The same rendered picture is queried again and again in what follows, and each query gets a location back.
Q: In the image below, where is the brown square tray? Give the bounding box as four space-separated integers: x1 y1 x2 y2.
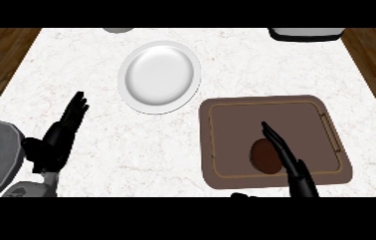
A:
197 95 354 190

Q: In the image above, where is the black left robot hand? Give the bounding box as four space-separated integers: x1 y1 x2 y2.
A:
21 91 92 174

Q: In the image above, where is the white oval plate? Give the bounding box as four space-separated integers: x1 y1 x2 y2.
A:
117 40 202 116

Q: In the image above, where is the white and black appliance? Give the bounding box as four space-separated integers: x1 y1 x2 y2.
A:
267 27 347 43

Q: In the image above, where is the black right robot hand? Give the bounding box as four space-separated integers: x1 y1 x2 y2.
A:
229 120 320 198

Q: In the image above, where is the dark brown cupcake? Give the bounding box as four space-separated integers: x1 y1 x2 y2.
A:
248 138 285 175

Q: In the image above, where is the small grey round object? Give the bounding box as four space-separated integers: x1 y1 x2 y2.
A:
102 27 138 35

